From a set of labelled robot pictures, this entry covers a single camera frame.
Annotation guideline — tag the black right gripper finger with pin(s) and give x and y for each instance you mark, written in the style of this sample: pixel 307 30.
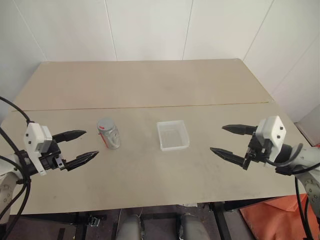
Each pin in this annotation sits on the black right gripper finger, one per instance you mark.
pixel 230 155
pixel 240 128

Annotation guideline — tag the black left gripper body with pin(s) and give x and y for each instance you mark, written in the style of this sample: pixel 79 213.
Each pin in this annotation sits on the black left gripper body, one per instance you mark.
pixel 51 161

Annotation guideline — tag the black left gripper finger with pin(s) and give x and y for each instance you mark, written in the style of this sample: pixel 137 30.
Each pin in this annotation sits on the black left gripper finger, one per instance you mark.
pixel 82 158
pixel 71 134

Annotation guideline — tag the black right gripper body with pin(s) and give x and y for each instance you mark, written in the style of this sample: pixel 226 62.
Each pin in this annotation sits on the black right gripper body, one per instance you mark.
pixel 257 152

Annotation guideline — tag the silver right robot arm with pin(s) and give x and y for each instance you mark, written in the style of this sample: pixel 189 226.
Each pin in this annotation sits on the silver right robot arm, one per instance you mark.
pixel 309 156

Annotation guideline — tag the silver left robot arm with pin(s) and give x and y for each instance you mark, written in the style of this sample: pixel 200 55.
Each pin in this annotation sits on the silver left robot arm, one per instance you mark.
pixel 6 191

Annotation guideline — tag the clear plastic jar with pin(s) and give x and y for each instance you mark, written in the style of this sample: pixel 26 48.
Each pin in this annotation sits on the clear plastic jar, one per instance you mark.
pixel 112 140

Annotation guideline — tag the translucent white square container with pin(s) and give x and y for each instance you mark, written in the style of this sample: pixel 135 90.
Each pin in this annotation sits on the translucent white square container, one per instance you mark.
pixel 172 137

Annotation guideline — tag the grey box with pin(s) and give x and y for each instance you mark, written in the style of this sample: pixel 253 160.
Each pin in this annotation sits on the grey box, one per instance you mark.
pixel 306 130

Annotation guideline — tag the orange cloth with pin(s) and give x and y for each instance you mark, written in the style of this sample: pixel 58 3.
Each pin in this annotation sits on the orange cloth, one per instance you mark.
pixel 270 215

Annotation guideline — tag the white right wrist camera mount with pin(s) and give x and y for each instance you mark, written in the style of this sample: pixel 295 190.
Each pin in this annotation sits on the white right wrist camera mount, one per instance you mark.
pixel 273 132

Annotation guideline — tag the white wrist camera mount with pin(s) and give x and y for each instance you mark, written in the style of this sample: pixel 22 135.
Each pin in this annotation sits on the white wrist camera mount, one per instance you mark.
pixel 33 135
pixel 273 132

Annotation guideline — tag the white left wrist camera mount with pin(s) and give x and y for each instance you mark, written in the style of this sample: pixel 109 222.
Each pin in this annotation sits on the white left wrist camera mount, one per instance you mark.
pixel 33 135

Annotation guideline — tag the small black metal bracket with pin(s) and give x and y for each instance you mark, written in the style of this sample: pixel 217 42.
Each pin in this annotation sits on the small black metal bracket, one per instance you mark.
pixel 94 221

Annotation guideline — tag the black metal table frame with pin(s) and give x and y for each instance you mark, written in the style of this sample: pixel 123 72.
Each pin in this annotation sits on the black metal table frame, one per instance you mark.
pixel 80 226

